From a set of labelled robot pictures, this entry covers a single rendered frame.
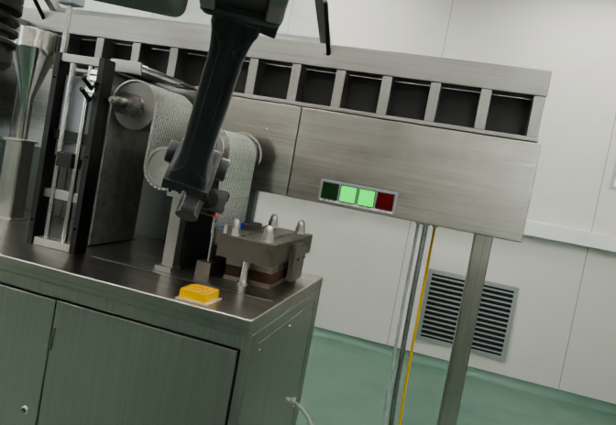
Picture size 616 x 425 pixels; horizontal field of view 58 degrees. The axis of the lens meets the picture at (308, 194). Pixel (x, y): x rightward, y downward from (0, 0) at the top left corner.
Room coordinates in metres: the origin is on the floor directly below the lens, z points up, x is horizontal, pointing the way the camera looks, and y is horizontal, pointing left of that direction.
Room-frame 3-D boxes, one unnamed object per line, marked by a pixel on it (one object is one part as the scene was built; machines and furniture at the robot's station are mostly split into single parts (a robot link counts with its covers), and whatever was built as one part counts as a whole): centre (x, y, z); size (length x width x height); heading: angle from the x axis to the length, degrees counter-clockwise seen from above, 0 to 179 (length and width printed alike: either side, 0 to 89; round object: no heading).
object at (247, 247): (1.68, 0.09, 1.00); 0.40 x 0.16 x 0.06; 165
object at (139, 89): (1.76, 0.51, 1.34); 0.25 x 0.14 x 0.14; 165
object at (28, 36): (1.86, 0.97, 1.50); 0.14 x 0.14 x 0.06
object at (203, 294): (1.30, 0.21, 0.91); 0.07 x 0.07 x 0.02; 75
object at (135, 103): (1.61, 0.55, 1.34); 0.06 x 0.06 x 0.06; 75
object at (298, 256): (1.67, 0.00, 0.97); 0.10 x 0.03 x 0.11; 165
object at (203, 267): (1.67, 0.21, 0.92); 0.28 x 0.04 x 0.04; 165
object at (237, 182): (1.66, 0.22, 1.11); 0.23 x 0.01 x 0.18; 165
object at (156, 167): (1.72, 0.39, 1.18); 0.26 x 0.12 x 0.12; 165
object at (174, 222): (1.54, 0.35, 1.05); 0.06 x 0.05 x 0.31; 165
